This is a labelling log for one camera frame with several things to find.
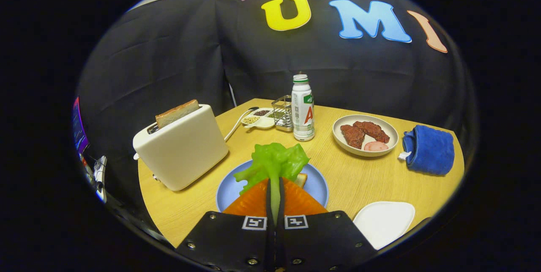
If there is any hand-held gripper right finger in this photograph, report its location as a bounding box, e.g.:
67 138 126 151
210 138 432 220
276 177 378 272

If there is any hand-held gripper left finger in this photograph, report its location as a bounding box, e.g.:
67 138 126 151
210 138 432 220
175 178 275 272

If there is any green lettuce leaf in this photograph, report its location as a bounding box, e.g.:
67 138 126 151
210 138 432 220
234 143 310 224

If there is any toasted bread slice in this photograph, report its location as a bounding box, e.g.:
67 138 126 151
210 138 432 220
155 99 200 129

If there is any blue plate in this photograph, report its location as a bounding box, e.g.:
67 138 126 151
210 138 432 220
216 160 329 213

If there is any white milk bottle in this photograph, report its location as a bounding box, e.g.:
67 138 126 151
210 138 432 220
291 74 315 142

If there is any white divided condiment dish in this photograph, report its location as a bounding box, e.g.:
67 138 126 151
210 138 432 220
241 107 277 130

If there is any brown meat piece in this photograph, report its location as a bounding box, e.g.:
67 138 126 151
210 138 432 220
340 124 366 149
353 121 391 144

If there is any white square plate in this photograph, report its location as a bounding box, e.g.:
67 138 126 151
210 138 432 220
353 201 415 250

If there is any cream toaster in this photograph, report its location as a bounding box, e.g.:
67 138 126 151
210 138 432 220
133 104 229 192

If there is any beige bowl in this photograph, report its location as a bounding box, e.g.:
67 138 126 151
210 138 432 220
332 114 399 157

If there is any blue towel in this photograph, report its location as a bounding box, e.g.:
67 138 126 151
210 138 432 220
398 125 455 176

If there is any white device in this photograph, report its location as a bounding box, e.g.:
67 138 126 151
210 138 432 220
93 156 108 203

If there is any black backdrop cloth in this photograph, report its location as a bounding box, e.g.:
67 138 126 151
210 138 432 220
75 0 476 222

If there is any computer monitor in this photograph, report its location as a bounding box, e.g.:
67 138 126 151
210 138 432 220
72 96 90 155

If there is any metal wire holder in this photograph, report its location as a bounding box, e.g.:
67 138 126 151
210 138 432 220
271 95 294 132

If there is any white toaster cable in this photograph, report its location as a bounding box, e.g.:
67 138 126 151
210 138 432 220
223 106 259 142

